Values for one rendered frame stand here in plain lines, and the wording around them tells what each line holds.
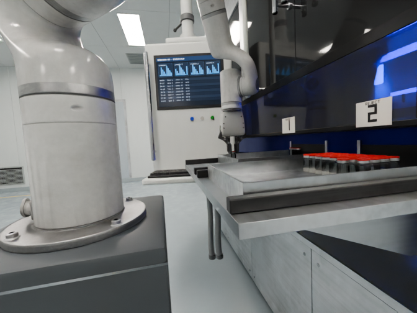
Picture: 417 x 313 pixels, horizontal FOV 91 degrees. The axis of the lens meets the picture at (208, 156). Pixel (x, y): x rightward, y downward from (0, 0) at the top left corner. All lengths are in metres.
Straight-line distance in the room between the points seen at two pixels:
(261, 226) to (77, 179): 0.24
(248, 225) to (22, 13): 0.42
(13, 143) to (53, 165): 6.46
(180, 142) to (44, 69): 0.97
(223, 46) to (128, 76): 5.35
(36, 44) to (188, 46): 1.05
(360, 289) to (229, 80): 0.76
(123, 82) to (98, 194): 5.78
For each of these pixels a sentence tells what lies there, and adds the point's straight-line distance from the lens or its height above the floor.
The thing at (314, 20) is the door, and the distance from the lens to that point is 0.85.
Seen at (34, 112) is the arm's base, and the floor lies 1.02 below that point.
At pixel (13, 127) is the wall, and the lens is 6.78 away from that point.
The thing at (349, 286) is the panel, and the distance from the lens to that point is 0.79.
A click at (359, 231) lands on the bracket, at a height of 0.80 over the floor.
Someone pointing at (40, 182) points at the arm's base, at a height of 0.93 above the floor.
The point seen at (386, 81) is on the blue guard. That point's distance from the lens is 0.61.
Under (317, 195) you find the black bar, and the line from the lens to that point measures 0.33.
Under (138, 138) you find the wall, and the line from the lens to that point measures 5.82.
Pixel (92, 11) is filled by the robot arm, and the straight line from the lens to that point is 0.39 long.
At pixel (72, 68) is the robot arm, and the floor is 1.08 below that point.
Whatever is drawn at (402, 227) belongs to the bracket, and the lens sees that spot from 0.56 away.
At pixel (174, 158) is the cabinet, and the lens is 1.25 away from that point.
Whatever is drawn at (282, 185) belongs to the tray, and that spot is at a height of 0.91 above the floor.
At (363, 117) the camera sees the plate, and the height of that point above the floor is 1.01.
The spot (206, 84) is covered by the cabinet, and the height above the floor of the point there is 1.30.
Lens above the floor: 0.98
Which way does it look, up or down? 4 degrees down
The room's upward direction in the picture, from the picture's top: 3 degrees counter-clockwise
